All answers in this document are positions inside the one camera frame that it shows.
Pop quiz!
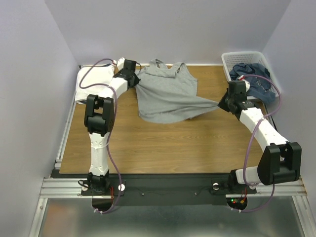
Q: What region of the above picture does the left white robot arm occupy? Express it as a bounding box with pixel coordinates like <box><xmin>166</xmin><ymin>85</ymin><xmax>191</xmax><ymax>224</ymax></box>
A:
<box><xmin>79</xmin><ymin>58</ymin><xmax>140</xmax><ymax>195</ymax></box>

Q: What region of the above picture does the grey tank top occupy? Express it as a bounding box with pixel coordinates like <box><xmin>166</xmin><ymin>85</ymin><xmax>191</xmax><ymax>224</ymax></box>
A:
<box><xmin>136</xmin><ymin>59</ymin><xmax>218</xmax><ymax>124</ymax></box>

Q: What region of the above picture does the folded white tank top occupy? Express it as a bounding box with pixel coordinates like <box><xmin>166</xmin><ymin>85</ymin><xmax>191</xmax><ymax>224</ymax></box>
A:
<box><xmin>75</xmin><ymin>64</ymin><xmax>117</xmax><ymax>102</ymax></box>

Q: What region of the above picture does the white plastic basket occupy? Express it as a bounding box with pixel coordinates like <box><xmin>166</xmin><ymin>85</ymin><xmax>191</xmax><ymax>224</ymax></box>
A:
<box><xmin>221</xmin><ymin>51</ymin><xmax>278</xmax><ymax>104</ymax></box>

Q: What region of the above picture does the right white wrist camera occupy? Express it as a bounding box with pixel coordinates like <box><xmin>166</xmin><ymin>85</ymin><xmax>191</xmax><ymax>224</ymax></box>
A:
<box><xmin>238</xmin><ymin>75</ymin><xmax>250</xmax><ymax>92</ymax></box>

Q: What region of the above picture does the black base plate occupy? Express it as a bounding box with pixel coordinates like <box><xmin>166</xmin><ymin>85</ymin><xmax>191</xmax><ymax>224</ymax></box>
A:
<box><xmin>81</xmin><ymin>173</ymin><xmax>257</xmax><ymax>207</ymax></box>

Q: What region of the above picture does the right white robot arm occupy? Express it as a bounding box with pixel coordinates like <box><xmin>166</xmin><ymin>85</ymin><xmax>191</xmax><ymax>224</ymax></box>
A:
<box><xmin>219</xmin><ymin>79</ymin><xmax>302</xmax><ymax>193</ymax></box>

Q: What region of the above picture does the aluminium frame rail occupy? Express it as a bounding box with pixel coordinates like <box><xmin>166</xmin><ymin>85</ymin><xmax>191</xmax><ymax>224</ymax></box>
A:
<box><xmin>30</xmin><ymin>175</ymin><xmax>316</xmax><ymax>237</ymax></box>

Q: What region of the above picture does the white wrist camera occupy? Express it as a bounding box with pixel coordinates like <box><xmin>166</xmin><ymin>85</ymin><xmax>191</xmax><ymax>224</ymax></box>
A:
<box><xmin>238</xmin><ymin>75</ymin><xmax>250</xmax><ymax>92</ymax></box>
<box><xmin>115</xmin><ymin>57</ymin><xmax>125</xmax><ymax>71</ymax></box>

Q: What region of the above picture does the blue tank top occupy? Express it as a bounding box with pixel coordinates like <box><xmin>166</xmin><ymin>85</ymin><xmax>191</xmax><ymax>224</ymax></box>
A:
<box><xmin>229</xmin><ymin>63</ymin><xmax>276</xmax><ymax>104</ymax></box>

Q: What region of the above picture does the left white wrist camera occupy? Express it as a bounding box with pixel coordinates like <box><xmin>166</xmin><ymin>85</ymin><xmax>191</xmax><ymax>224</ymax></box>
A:
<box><xmin>115</xmin><ymin>57</ymin><xmax>125</xmax><ymax>71</ymax></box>

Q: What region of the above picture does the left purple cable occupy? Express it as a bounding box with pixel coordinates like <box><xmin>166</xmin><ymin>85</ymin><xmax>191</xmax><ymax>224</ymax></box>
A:
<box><xmin>79</xmin><ymin>58</ymin><xmax>123</xmax><ymax>215</ymax></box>

